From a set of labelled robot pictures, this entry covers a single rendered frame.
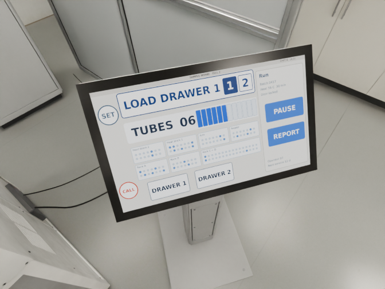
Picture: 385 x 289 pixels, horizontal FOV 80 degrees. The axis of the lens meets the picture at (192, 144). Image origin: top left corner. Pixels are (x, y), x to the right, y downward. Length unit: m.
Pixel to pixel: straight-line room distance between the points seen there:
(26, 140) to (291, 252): 2.13
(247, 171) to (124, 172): 0.29
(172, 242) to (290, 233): 0.73
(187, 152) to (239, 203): 1.14
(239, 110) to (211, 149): 0.11
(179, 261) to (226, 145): 1.03
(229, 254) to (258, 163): 0.97
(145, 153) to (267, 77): 0.32
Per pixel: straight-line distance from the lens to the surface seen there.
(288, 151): 0.62
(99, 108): 0.50
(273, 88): 0.57
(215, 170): 0.55
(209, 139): 0.52
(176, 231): 1.51
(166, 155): 0.51
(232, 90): 0.53
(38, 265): 0.87
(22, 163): 2.19
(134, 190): 0.54
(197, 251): 1.47
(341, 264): 1.73
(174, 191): 0.54
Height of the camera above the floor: 1.49
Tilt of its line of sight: 54 degrees down
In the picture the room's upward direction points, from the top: 1 degrees counter-clockwise
